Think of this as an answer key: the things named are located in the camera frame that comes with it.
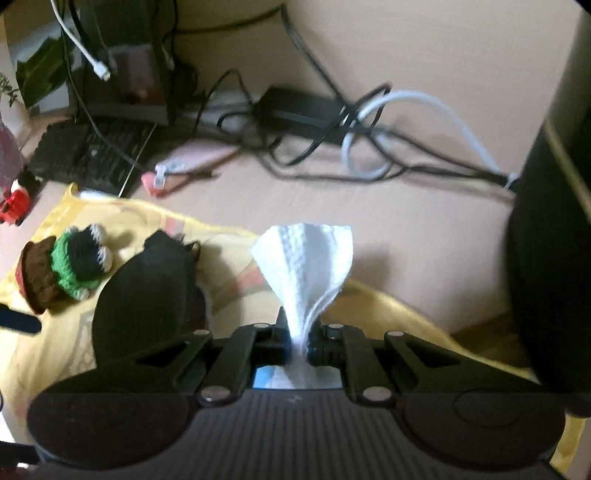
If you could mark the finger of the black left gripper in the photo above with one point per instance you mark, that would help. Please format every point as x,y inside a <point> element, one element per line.
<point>18,321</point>

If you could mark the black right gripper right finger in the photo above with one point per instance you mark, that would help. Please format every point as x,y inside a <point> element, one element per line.
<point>348,350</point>

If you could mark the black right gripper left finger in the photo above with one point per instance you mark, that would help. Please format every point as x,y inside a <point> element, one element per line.
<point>231,363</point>

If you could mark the red star crochet container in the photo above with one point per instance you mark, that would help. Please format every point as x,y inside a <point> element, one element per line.
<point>71,265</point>

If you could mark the white wipe cloth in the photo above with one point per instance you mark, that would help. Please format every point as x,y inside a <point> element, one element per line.
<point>305,265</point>

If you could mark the blue white tissue pack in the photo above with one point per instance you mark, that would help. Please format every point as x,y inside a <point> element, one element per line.
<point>286,378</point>

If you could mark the yellow printed cloth mat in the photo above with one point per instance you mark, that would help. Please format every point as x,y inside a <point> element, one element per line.
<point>288,399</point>

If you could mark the red toy figure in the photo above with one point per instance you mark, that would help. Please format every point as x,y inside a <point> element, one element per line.
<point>18,200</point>

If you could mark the black keyboard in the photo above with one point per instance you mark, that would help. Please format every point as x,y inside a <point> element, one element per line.
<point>107,156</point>

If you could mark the pink tube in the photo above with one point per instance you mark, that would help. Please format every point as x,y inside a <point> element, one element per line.
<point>193,160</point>

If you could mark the black round humidifier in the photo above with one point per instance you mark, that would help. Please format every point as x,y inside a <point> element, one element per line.
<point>548,234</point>

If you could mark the black power adapter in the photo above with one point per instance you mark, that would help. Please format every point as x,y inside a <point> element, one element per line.
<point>285,111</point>

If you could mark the green plant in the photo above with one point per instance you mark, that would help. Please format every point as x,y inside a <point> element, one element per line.
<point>41,73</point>

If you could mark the black computer monitor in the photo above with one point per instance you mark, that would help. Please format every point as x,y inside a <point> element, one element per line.
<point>127,36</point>

